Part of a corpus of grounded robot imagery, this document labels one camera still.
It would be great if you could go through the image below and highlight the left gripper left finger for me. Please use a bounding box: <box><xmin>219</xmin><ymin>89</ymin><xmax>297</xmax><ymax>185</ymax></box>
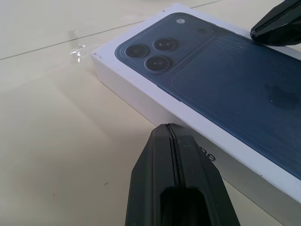
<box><xmin>124</xmin><ymin>123</ymin><xmax>180</xmax><ymax>226</ymax></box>

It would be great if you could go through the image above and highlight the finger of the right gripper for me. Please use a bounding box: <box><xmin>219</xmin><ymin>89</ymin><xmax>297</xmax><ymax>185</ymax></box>
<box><xmin>250</xmin><ymin>4</ymin><xmax>301</xmax><ymax>47</ymax></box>
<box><xmin>250</xmin><ymin>0</ymin><xmax>301</xmax><ymax>33</ymax></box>

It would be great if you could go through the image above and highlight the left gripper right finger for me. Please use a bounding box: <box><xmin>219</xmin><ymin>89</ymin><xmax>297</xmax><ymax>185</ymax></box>
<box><xmin>167</xmin><ymin>124</ymin><xmax>241</xmax><ymax>226</ymax></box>

